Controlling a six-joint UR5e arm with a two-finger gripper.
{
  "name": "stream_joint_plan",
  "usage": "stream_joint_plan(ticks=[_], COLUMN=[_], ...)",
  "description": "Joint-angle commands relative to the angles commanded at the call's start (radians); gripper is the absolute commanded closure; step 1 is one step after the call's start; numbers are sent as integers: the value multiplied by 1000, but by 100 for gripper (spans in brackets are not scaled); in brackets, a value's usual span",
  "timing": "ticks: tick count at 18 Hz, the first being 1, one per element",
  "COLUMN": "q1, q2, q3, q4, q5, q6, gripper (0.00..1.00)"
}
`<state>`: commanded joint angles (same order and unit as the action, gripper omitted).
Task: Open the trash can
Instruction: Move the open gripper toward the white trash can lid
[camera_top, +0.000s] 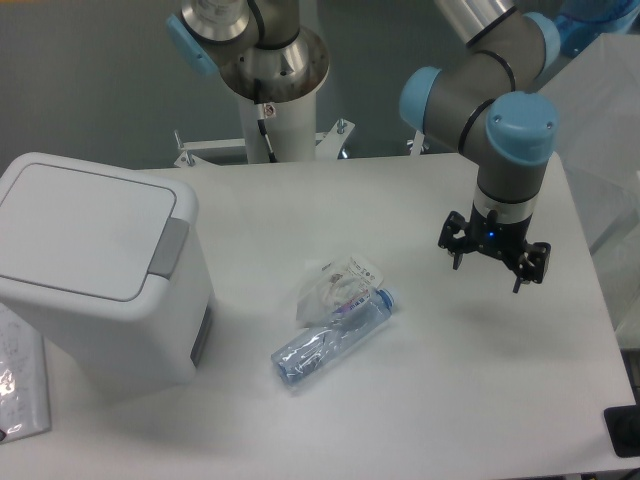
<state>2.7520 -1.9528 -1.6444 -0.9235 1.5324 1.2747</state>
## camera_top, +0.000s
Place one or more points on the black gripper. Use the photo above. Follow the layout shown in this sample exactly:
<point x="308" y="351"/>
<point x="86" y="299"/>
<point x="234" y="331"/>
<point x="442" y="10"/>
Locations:
<point x="498" y="230"/>

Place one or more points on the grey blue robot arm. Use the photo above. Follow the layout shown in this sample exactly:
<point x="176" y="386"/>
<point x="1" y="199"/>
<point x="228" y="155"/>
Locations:
<point x="484" y="112"/>

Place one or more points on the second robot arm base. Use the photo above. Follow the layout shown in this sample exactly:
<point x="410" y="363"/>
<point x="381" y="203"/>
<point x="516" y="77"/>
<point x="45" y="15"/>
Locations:
<point x="259" y="48"/>

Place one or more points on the white plastic trash can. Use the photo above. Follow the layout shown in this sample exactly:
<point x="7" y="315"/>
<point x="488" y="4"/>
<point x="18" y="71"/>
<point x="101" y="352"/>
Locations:
<point x="157" y="336"/>

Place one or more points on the white trash can lid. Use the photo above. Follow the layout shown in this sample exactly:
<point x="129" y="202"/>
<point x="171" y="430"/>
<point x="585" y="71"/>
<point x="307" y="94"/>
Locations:
<point x="82" y="228"/>

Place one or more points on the crushed clear plastic bottle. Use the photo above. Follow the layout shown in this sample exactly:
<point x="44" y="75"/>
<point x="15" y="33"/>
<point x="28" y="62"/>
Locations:
<point x="337" y="334"/>

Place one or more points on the clear plastic wrapper bag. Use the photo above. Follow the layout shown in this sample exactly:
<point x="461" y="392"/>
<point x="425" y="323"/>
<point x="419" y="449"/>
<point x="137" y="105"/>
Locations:
<point x="327" y="288"/>

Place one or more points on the black device at edge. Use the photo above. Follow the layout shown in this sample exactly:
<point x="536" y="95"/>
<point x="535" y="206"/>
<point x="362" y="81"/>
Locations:
<point x="623" y="427"/>

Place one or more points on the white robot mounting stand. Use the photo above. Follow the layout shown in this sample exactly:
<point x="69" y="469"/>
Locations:
<point x="272" y="132"/>

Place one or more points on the white laminated paper sheet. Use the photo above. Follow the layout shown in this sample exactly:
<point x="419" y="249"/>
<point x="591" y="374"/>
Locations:
<point x="25" y="405"/>

